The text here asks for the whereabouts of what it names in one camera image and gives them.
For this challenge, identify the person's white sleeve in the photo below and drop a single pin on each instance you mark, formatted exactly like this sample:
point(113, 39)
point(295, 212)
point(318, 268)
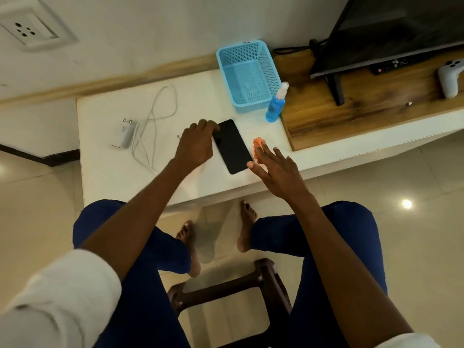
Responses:
point(58, 304)
point(409, 341)

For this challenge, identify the person's right leg blue trousers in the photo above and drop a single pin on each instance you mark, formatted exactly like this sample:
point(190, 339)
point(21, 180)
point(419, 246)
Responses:
point(326, 322)

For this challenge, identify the person's right forearm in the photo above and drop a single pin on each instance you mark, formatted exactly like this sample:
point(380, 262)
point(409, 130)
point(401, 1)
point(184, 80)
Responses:
point(337, 257)

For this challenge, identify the orange cleaning cloth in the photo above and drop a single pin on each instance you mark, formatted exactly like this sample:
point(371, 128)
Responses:
point(257, 142)

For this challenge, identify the blue plastic mesh basket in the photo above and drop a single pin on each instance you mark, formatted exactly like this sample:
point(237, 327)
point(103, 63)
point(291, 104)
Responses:
point(248, 77)

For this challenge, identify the person's right middle finger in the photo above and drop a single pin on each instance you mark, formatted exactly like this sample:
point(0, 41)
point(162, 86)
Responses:
point(278, 157)

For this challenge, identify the person's left forearm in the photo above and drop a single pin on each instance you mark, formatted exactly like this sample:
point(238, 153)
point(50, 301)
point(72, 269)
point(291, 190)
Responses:
point(139, 213)

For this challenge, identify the blue spray bottle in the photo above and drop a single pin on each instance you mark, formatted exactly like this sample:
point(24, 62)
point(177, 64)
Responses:
point(275, 105)

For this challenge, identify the person's white left sleeve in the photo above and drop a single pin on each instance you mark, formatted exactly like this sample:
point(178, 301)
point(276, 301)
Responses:
point(58, 304)

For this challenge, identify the black remote control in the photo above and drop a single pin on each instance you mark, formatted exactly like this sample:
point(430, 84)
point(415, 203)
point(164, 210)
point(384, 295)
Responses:
point(398, 63)

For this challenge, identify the person's left fingers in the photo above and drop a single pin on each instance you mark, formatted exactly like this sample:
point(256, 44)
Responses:
point(205, 124)

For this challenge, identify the person's white right sleeve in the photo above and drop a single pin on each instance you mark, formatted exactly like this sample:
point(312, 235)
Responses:
point(409, 341)

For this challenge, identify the white game controller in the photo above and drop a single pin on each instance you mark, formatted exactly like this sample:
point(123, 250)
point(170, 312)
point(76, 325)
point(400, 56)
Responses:
point(449, 77)

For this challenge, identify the person's left foot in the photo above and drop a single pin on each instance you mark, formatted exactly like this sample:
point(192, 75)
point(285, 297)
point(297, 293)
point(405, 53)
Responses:
point(189, 242)

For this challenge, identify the person's left leg blue trousers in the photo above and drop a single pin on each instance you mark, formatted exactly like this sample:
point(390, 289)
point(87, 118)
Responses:
point(145, 308)

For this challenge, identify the dark wooden stool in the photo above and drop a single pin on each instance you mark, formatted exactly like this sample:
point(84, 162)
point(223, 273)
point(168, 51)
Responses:
point(270, 286)

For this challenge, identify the white charger adapter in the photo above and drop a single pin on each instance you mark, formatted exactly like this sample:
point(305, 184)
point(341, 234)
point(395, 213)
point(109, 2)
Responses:
point(125, 134)

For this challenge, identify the person's right hand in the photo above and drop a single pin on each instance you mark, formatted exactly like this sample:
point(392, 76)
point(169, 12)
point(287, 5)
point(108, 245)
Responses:
point(281, 175)

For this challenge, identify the person's foot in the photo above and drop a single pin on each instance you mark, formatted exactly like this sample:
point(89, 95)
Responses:
point(246, 224)
point(189, 242)

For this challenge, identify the person's right thumb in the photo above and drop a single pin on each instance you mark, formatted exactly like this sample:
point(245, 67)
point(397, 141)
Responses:
point(254, 168)

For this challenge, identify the person's leg blue trousers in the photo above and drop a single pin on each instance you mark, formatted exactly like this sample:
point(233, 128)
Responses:
point(145, 308)
point(326, 322)

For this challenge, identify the person's left hand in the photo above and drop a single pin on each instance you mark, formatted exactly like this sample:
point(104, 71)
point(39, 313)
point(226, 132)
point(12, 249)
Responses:
point(195, 145)

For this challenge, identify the white wall socket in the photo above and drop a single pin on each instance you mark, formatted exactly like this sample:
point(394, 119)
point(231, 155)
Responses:
point(31, 27)

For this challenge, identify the person's right foot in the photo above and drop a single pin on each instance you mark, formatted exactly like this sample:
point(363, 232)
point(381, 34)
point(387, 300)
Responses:
point(246, 224)

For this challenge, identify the black television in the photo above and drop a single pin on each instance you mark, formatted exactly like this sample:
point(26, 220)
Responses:
point(391, 28)

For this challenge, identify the brown wooden board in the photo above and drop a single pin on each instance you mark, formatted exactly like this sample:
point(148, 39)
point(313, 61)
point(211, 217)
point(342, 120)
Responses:
point(377, 101)

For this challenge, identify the black smartphone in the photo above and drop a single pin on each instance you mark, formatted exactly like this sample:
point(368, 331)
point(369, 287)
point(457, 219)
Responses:
point(232, 146)

